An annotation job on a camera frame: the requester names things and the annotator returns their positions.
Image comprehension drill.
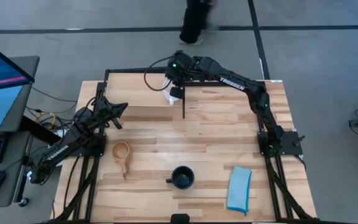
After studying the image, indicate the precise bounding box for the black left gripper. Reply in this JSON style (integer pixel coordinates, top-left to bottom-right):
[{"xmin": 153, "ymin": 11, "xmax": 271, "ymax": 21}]
[{"xmin": 96, "ymin": 96, "xmax": 129, "ymax": 131}]

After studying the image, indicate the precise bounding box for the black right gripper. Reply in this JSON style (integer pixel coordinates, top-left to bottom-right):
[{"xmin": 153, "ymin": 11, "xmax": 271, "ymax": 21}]
[{"xmin": 165, "ymin": 50, "xmax": 199, "ymax": 100}]

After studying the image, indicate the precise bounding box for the white ceramic mug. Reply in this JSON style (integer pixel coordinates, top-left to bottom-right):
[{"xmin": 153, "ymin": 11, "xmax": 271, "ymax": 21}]
[{"xmin": 162, "ymin": 79, "xmax": 183, "ymax": 106}]

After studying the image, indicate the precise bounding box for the wooden cup with handle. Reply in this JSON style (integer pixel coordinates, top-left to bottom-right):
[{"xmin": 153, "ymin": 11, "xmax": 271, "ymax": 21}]
[{"xmin": 112, "ymin": 141, "xmax": 131, "ymax": 180}]

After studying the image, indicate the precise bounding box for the black ceramic mug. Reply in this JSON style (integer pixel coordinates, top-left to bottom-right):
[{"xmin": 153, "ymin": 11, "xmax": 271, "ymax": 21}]
[{"xmin": 165, "ymin": 166, "xmax": 195, "ymax": 190}]

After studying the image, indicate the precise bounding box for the grey side desk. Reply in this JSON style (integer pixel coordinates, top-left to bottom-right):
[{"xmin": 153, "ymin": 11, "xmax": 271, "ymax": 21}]
[{"xmin": 0, "ymin": 130, "xmax": 34, "ymax": 208}]

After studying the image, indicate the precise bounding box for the light blue folded cloth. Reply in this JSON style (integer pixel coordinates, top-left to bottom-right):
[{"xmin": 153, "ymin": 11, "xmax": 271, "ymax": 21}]
[{"xmin": 226, "ymin": 166, "xmax": 253, "ymax": 216}]

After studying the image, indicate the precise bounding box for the wood shelf with black frame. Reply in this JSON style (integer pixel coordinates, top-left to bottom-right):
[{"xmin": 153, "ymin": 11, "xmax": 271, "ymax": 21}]
[{"xmin": 104, "ymin": 65, "xmax": 187, "ymax": 121}]

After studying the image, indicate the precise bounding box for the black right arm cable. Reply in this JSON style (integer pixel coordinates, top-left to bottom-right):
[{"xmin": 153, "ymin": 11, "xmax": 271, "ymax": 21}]
[{"xmin": 143, "ymin": 55, "xmax": 176, "ymax": 92}]

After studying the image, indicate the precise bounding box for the yellow cable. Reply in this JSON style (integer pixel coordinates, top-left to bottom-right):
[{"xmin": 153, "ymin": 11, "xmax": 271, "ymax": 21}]
[{"xmin": 35, "ymin": 111, "xmax": 57, "ymax": 131}]

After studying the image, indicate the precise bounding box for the thin black desk cable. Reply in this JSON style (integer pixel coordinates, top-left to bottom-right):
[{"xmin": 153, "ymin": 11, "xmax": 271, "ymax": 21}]
[{"xmin": 30, "ymin": 86, "xmax": 79, "ymax": 114}]

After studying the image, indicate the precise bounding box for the black aluminium rig frame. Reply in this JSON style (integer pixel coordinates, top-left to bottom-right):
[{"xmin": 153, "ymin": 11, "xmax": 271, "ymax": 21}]
[{"xmin": 51, "ymin": 79, "xmax": 316, "ymax": 223}]

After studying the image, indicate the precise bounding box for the small black camera box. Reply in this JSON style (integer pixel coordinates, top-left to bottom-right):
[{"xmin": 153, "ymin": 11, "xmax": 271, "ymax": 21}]
[{"xmin": 170, "ymin": 213, "xmax": 191, "ymax": 224}]

